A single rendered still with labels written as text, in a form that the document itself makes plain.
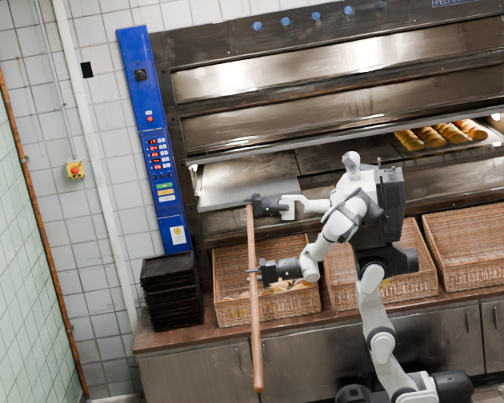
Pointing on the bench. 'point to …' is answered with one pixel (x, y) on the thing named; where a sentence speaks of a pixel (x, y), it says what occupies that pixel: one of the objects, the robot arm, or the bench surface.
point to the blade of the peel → (225, 195)
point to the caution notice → (178, 235)
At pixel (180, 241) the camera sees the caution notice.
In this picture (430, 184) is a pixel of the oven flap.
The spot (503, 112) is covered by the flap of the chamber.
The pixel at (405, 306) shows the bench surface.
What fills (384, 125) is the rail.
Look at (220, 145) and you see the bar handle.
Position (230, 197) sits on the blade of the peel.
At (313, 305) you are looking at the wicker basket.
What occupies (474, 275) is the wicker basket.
